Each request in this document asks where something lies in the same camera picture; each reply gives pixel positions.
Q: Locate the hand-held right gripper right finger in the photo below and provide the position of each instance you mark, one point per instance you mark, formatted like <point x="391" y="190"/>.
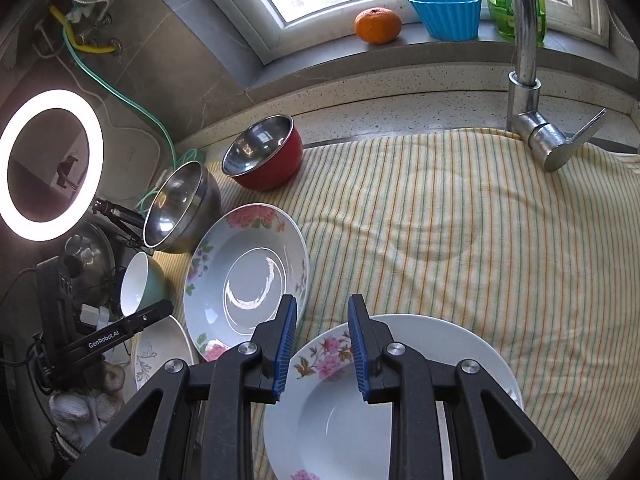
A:
<point x="357" y="350"/>

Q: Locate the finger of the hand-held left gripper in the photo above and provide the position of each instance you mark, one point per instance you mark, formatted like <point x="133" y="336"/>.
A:
<point x="150" y="314"/>

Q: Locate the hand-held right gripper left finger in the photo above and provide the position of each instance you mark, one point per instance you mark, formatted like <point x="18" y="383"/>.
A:
<point x="286" y="345"/>

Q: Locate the light blue ceramic bowl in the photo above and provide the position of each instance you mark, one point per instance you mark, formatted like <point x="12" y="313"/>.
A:
<point x="137" y="285"/>

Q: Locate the floral deep plate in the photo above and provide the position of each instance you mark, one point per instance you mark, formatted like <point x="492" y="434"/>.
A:
<point x="325" y="420"/>
<point x="245" y="280"/>

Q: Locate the stainless steel bowl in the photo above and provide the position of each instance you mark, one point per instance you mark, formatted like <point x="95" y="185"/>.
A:
<point x="200" y="210"/>

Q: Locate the red steel-lined bowl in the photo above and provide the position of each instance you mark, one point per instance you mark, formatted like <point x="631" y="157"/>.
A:
<point x="280" y="165"/>

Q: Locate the person's left hand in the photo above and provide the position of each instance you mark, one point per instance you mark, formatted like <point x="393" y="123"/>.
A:
<point x="75" y="407"/>

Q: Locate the white power adapter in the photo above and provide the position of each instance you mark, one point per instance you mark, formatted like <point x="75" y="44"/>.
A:
<point x="94" y="316"/>

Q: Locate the steel pot lid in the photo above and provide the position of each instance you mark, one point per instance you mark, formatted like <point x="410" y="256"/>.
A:
<point x="95" y="260"/>

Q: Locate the black tripod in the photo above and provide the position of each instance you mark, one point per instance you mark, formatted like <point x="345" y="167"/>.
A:
<point x="120" y="215"/>

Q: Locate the striped yellow cloth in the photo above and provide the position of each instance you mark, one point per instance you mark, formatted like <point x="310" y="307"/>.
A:
<point x="425" y="235"/>

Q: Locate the orange fruit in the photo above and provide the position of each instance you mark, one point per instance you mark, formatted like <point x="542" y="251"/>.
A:
<point x="378" y="25"/>

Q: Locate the blue fluted cup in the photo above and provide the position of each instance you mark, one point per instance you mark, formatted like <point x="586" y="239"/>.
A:
<point x="445" y="17"/>

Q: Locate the chrome kitchen faucet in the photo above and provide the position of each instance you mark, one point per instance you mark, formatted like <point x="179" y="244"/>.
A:
<point x="525" y="35"/>

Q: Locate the green dish soap bottle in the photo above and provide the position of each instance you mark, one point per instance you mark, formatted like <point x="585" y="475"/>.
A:
<point x="500" y="0"/>

